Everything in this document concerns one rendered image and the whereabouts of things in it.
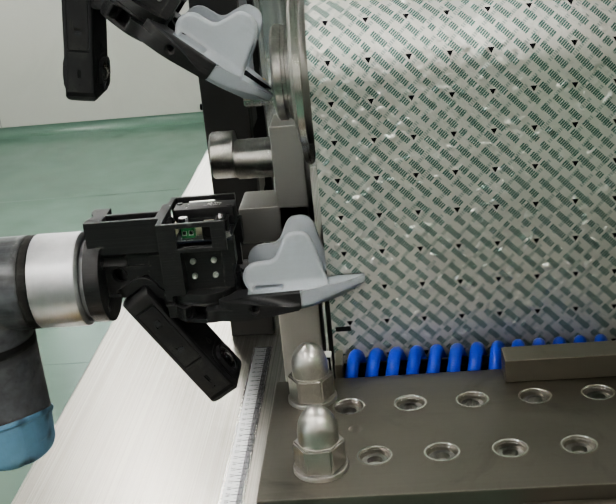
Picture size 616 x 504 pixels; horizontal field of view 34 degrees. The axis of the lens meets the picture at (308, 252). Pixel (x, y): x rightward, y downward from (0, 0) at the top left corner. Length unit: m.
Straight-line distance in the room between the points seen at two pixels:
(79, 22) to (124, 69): 5.75
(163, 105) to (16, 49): 0.97
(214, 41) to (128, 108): 5.82
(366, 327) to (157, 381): 0.36
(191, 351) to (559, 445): 0.29
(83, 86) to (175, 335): 0.21
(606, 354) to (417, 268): 0.15
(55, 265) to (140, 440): 0.27
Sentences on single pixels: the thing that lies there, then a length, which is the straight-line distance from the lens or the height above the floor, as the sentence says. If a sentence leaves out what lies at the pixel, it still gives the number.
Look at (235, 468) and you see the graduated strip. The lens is 0.94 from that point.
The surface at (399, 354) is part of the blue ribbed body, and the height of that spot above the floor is 1.04.
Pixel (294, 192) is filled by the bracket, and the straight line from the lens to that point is 0.85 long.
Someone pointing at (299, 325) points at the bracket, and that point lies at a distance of 0.90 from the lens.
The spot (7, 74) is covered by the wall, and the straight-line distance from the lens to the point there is 6.79.
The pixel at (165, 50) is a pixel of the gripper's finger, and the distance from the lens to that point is 0.79.
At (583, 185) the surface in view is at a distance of 0.79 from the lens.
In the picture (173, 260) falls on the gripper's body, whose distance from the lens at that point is 0.77.
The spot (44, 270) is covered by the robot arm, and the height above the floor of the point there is 1.13.
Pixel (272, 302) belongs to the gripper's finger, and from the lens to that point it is 0.77.
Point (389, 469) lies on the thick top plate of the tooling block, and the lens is 0.68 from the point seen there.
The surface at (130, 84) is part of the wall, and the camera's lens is 6.59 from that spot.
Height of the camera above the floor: 1.39
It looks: 20 degrees down
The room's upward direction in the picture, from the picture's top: 6 degrees counter-clockwise
